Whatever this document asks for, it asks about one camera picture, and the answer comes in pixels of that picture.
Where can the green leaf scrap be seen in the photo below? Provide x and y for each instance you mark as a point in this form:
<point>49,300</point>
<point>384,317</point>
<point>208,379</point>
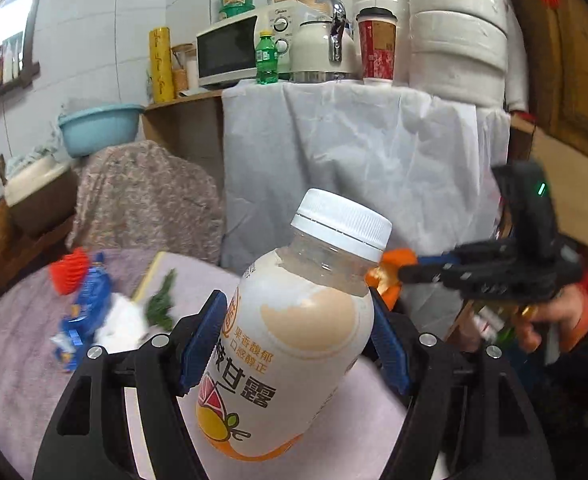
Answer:
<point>161,300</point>

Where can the green soda bottle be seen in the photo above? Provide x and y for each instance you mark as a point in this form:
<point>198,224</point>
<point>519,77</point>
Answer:
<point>266,60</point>

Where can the blue snack wrapper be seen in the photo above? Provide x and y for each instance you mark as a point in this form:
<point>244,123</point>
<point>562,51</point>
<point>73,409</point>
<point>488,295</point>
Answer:
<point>84,310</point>

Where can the white microwave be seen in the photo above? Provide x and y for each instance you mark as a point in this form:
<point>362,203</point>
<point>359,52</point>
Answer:
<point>226,50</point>

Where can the crumpled white tissue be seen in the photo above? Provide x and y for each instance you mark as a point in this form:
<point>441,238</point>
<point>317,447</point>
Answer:
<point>121,325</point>

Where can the stack of toilet paper rolls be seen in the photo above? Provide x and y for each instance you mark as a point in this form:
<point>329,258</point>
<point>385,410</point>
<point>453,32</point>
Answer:
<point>456,35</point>

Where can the white electric kettle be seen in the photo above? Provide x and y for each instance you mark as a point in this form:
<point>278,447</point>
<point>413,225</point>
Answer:
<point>314,50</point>

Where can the red foam fruit net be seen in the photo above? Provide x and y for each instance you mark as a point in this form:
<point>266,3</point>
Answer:
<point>69,270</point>

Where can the grey towel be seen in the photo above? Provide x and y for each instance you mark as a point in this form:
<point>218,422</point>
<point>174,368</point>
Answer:
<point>34,155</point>

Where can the orange white wrapper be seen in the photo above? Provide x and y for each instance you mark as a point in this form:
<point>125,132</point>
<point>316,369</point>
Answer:
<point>386,270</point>

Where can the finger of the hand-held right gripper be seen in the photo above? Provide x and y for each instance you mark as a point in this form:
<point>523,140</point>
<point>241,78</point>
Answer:
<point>428,276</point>
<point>443,259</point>

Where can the wooden door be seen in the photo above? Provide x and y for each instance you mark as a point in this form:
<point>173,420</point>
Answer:
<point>578,60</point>

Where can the person's right hand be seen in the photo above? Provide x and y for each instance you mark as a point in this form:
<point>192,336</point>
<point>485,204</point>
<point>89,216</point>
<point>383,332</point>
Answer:
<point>558,320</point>

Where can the milk tea plastic bottle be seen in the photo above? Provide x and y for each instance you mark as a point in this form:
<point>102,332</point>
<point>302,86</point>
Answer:
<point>294,340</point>

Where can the white squeeze bottle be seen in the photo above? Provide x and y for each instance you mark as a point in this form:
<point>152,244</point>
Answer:
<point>8,62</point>

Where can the floral cloth covered chair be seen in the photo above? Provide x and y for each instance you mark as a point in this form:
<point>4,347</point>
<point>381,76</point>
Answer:
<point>144,195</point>

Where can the white cloth cover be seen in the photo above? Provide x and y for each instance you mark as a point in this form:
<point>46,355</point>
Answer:
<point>349,150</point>

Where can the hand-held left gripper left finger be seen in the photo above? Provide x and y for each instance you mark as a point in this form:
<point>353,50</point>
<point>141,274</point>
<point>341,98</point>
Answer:
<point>204,345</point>

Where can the wooden side shelf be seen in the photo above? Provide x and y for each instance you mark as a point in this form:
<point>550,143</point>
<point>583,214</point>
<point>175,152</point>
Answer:
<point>184,125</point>

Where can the brown pot with cream lid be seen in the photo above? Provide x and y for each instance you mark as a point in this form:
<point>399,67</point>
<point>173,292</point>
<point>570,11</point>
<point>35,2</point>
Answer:
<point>41,200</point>

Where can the red paper cup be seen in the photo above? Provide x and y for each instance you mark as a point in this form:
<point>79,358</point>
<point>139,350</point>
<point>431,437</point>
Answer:
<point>377,45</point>

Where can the light blue plastic basin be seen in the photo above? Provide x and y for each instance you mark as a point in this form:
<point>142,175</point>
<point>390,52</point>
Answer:
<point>99,130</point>

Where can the dark wooden sink counter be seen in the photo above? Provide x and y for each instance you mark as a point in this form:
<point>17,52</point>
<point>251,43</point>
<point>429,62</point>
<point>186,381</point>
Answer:
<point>29,255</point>

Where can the glass jar with wooden lid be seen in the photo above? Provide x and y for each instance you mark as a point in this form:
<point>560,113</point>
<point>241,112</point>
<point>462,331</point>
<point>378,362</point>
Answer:
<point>184,72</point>

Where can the yellow wrap roll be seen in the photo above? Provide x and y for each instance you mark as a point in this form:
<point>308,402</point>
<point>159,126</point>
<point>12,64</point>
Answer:
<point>161,65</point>

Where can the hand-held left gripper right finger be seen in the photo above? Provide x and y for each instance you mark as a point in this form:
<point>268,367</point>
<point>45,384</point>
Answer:
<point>391,350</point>

